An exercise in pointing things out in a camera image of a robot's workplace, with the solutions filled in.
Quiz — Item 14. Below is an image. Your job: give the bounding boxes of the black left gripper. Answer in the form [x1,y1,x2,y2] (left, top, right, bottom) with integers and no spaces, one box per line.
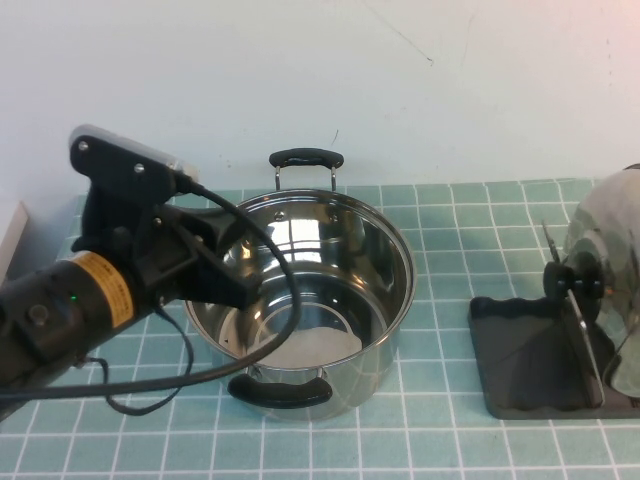
[129,207,262,312]

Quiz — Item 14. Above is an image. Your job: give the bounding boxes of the white board beige edge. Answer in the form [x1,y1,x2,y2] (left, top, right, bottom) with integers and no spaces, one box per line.
[0,200,31,286]

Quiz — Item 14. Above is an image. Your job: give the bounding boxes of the steel pot lid black knob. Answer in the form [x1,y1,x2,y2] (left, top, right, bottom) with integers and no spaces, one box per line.
[542,162,640,401]

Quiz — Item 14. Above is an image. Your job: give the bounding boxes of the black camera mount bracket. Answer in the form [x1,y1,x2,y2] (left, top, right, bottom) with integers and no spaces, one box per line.
[69,138,176,261]

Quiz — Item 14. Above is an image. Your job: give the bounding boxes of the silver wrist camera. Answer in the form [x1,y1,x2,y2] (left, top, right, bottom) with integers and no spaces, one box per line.
[67,123,199,184]

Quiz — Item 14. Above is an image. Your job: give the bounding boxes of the thin black cable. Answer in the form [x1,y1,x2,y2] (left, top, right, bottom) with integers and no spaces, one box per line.
[74,303,195,416]

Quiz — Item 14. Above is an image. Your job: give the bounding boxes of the teal tile-pattern tablecloth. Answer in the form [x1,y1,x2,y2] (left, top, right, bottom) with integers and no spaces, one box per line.
[0,178,640,480]

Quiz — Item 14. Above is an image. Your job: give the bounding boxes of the stainless steel pot black handles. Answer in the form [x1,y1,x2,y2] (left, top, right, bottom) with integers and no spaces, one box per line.
[180,147,417,422]

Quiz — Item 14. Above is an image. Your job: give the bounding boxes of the thick black cable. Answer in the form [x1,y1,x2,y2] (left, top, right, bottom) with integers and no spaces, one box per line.
[0,174,304,401]

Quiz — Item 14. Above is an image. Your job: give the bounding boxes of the black lid rack wire dividers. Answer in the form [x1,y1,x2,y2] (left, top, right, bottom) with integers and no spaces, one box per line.
[467,222,640,419]

